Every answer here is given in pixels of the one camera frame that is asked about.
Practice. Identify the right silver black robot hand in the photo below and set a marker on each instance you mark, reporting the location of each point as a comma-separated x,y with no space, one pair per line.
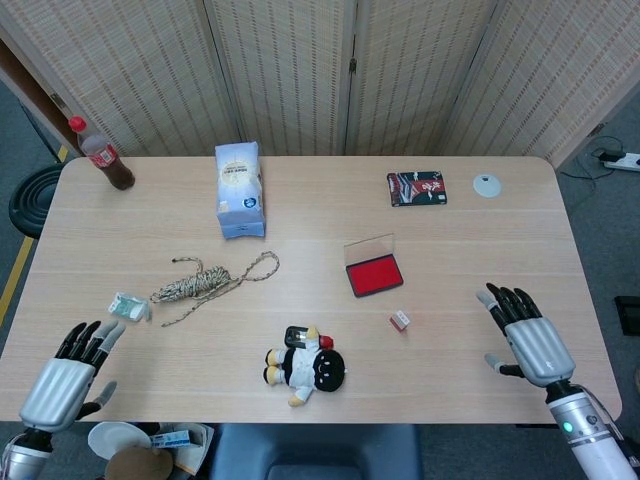
542,350

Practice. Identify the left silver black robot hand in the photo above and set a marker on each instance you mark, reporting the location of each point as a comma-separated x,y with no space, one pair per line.
55,390

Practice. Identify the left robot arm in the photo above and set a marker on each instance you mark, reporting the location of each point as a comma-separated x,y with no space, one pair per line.
20,457

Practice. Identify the white plate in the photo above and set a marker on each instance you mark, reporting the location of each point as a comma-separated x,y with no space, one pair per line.
112,437

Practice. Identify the black floor box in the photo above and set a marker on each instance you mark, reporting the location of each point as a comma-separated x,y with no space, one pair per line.
629,315

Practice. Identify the brown round wooden board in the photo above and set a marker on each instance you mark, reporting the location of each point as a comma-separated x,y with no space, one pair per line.
135,465

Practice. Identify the small green white packet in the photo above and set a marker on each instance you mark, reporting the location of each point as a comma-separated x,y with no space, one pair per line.
127,306

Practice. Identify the blue white small carton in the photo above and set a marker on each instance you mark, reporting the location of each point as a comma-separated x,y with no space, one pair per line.
170,439

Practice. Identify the open cardboard box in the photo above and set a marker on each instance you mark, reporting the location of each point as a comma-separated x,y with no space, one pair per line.
197,452

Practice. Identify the white round disc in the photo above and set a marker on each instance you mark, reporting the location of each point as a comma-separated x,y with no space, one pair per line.
487,186

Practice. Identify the red ink pad clear lid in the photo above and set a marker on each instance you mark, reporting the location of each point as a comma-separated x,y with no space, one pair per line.
372,277

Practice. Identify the black round stool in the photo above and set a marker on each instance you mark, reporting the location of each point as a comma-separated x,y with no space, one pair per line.
30,200

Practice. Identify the dark red printed box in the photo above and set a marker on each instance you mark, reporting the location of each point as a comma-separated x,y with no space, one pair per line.
417,189

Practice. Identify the white power strip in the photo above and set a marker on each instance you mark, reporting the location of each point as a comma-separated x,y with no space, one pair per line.
625,161

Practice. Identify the cola bottle red cap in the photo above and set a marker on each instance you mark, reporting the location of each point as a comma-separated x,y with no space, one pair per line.
107,165

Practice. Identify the black white plush doll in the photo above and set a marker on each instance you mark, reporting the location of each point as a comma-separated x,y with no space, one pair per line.
310,367

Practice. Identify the small black device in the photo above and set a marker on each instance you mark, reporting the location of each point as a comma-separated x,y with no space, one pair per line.
295,336

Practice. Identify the white blue paper bag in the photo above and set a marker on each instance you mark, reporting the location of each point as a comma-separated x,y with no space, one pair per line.
239,185

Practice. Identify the brown wooden door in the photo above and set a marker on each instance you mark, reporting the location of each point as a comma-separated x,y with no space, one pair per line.
25,90

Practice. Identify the woven folding screen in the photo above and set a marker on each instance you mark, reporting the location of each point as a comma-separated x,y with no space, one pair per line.
300,75

